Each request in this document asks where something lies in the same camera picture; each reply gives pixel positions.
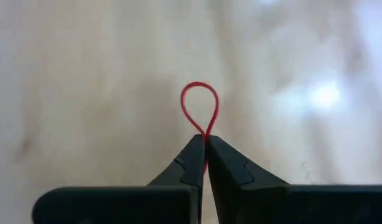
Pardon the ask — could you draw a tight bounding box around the red rubber band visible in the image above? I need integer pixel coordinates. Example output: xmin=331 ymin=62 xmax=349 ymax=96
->
xmin=180 ymin=81 xmax=220 ymax=175

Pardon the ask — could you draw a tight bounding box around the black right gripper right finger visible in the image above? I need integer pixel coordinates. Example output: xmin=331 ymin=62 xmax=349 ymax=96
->
xmin=208 ymin=136 xmax=382 ymax=224

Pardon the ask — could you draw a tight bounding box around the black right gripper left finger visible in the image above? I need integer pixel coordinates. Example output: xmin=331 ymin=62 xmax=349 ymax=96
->
xmin=32 ymin=134 xmax=206 ymax=224

